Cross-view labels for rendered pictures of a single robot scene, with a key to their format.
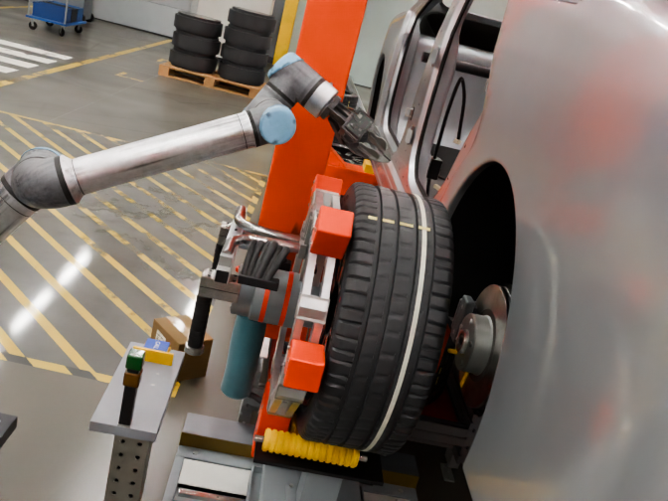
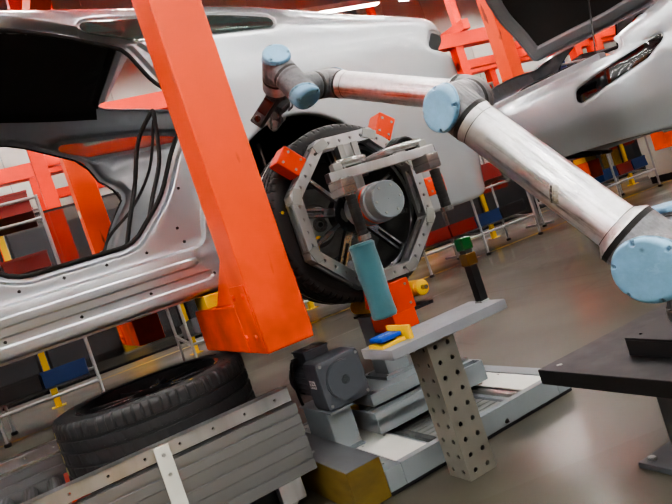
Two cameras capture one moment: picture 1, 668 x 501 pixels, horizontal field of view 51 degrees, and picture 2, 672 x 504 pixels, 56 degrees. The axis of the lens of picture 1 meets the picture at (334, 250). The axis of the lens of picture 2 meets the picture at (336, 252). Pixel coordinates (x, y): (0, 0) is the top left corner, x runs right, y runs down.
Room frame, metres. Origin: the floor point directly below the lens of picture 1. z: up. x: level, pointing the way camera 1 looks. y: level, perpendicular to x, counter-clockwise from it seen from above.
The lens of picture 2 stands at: (2.57, 2.11, 0.80)
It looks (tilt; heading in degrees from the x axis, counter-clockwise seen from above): 2 degrees down; 249
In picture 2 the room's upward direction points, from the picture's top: 19 degrees counter-clockwise
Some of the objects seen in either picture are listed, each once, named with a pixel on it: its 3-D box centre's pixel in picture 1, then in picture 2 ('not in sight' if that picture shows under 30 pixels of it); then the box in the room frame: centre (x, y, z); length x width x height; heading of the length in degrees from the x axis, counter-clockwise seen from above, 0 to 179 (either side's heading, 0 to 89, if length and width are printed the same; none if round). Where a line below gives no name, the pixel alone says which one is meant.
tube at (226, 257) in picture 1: (267, 240); (387, 144); (1.52, 0.15, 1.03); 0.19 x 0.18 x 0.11; 97
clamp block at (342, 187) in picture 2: (236, 235); (342, 187); (1.78, 0.27, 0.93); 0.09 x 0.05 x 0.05; 97
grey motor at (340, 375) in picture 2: not in sight; (325, 392); (1.94, -0.13, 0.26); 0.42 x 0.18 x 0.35; 97
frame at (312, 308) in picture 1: (303, 302); (363, 208); (1.63, 0.04, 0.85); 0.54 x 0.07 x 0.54; 7
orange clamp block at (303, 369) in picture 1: (303, 365); (430, 186); (1.32, 0.00, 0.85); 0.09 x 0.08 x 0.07; 7
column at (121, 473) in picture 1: (132, 445); (451, 403); (1.74, 0.43, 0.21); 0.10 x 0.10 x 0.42; 7
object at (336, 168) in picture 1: (346, 163); not in sight; (4.06, 0.06, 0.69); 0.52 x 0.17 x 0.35; 97
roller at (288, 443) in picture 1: (310, 447); (404, 289); (1.53, -0.07, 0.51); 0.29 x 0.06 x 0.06; 97
